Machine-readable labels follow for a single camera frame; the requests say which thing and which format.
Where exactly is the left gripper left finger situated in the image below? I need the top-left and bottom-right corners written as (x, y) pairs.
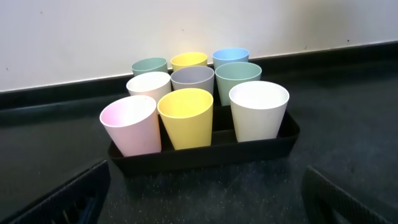
top-left (0, 160), bottom-right (112, 224)

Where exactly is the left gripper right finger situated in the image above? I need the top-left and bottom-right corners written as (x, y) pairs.
top-left (300, 166), bottom-right (389, 224)

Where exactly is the pink cup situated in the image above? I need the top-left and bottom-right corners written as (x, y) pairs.
top-left (99, 95), bottom-right (162, 157)

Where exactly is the black tray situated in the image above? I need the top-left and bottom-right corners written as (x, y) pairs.
top-left (107, 105), bottom-right (301, 175)

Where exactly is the yellow cup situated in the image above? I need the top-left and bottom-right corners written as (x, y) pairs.
top-left (157, 88), bottom-right (215, 151)
top-left (170, 52), bottom-right (208, 72)

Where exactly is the green cup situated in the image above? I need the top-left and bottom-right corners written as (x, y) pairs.
top-left (215, 62), bottom-right (262, 106)
top-left (131, 57), bottom-right (169, 77)

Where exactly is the blue cup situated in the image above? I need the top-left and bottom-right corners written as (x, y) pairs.
top-left (212, 47), bottom-right (250, 70)

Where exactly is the grey cup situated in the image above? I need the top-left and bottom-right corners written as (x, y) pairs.
top-left (170, 65), bottom-right (215, 96)

